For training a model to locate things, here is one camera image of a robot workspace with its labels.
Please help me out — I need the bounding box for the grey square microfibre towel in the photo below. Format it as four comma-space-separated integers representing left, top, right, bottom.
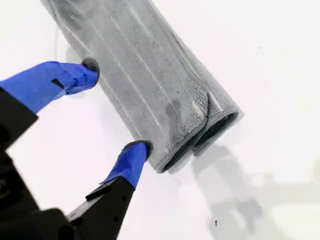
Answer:
39, 0, 245, 175

